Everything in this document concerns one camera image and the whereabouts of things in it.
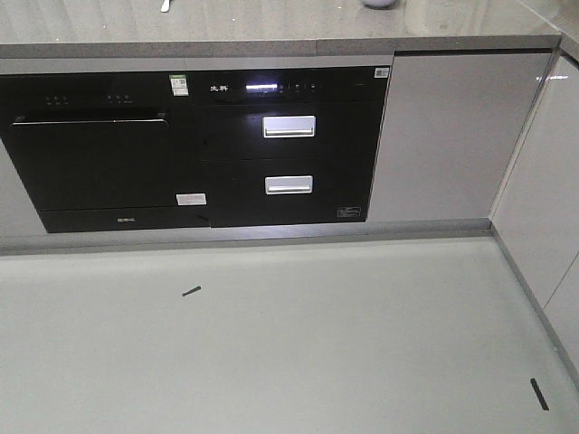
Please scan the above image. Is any white QR sticker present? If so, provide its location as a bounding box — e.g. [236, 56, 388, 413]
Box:
[374, 67, 390, 79]

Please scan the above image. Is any white side cabinet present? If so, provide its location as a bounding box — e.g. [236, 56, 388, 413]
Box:
[492, 57, 578, 363]

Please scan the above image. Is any grey cabinet door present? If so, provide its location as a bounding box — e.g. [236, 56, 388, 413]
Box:
[367, 52, 551, 222]

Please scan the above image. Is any black disinfection cabinet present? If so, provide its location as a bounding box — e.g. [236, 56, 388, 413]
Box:
[188, 65, 389, 227]

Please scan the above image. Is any black built-in dishwasher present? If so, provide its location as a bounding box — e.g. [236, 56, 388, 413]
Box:
[1, 71, 209, 233]

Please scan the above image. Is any white label sticker dishwasher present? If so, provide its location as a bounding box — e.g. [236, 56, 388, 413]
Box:
[176, 193, 207, 206]

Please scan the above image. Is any black tape strip right upper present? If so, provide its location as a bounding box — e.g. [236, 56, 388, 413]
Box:
[530, 378, 549, 411]

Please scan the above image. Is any black tape strip far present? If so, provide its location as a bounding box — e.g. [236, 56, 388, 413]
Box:
[181, 286, 202, 297]

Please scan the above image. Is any silver upper drawer handle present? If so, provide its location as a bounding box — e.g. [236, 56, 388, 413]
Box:
[262, 116, 317, 138]

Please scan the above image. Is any purple bowl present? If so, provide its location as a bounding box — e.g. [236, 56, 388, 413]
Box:
[362, 0, 396, 9]

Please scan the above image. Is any silver lower drawer handle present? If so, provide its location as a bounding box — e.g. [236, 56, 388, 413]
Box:
[264, 175, 314, 195]

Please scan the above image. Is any silver drawer handle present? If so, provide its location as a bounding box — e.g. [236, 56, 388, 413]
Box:
[264, 175, 314, 195]
[262, 116, 317, 138]

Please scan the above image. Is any black tape strip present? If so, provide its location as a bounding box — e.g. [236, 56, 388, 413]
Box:
[181, 286, 202, 297]
[530, 378, 549, 411]

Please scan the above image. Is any green energy label sticker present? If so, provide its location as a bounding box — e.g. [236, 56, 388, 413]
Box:
[169, 74, 189, 97]

